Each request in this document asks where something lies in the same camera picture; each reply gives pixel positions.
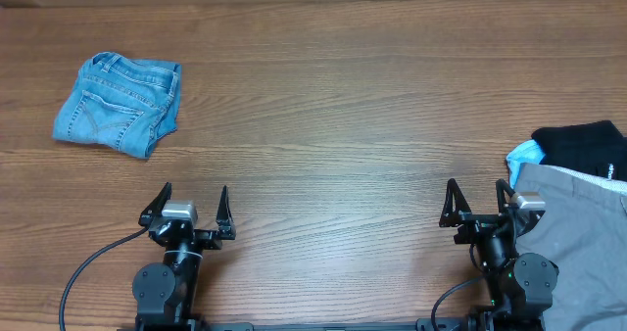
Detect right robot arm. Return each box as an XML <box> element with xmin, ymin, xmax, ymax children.
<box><xmin>429</xmin><ymin>178</ymin><xmax>559</xmax><ymax>331</ymax></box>

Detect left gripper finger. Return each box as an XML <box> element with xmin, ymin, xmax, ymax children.
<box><xmin>138</xmin><ymin>182</ymin><xmax>172</xmax><ymax>226</ymax></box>
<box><xmin>216</xmin><ymin>185</ymin><xmax>236</xmax><ymax>240</ymax></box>

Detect black garment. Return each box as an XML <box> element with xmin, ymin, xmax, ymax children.
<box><xmin>531</xmin><ymin>120</ymin><xmax>626</xmax><ymax>181</ymax></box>

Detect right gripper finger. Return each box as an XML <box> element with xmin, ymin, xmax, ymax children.
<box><xmin>439</xmin><ymin>178</ymin><xmax>471</xmax><ymax>227</ymax></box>
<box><xmin>495</xmin><ymin>178</ymin><xmax>514</xmax><ymax>213</ymax></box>

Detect grey shorts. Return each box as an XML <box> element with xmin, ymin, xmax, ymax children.
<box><xmin>515</xmin><ymin>164</ymin><xmax>626</xmax><ymax>331</ymax></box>

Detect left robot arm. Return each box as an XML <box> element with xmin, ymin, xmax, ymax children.
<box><xmin>132</xmin><ymin>182</ymin><xmax>236</xmax><ymax>330</ymax></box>

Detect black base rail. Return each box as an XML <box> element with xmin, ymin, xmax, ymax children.
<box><xmin>120</xmin><ymin>317</ymin><xmax>467</xmax><ymax>331</ymax></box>

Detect folded blue denim jeans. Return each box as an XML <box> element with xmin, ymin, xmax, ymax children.
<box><xmin>52</xmin><ymin>51</ymin><xmax>182</xmax><ymax>160</ymax></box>

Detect light blue cloth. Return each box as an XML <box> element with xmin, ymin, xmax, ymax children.
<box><xmin>506</xmin><ymin>140</ymin><xmax>545</xmax><ymax>187</ymax></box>

